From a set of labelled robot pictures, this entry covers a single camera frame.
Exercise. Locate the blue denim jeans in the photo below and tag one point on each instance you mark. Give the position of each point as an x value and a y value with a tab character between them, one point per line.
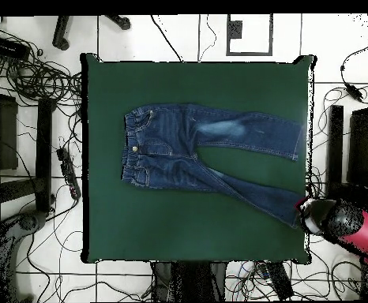
171	142

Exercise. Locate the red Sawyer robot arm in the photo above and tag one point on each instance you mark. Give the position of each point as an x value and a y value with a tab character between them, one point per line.
354	224

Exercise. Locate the black power strip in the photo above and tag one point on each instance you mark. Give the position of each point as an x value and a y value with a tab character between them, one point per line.
280	281
68	173

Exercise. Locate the black power adapter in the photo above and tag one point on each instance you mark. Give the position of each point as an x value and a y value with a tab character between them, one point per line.
354	92

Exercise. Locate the dark green table cloth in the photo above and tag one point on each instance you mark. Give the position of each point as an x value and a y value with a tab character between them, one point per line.
171	227

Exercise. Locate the black chair leg with caster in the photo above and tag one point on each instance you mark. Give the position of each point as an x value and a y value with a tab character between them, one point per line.
60	34
120	22

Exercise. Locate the black stand frame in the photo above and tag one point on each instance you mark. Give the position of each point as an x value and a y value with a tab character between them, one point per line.
44	151
335	142

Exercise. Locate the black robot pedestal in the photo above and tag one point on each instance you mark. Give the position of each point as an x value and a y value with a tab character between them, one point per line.
190	281

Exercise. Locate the grey square frame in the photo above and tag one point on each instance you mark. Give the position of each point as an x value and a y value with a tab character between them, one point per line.
249	53

